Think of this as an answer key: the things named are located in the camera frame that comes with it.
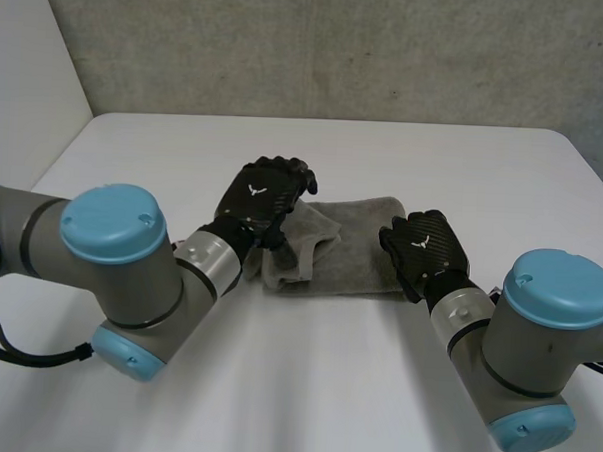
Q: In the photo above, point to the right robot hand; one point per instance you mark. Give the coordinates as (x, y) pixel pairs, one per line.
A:
(428, 246)

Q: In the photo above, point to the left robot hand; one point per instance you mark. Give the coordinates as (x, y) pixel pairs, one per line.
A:
(255, 196)

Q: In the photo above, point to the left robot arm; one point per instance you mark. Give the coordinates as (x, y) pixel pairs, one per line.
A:
(114, 268)

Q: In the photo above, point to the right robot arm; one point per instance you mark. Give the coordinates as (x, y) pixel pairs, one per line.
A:
(532, 336)

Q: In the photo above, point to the grey towel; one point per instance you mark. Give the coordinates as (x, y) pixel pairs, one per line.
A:
(350, 253)

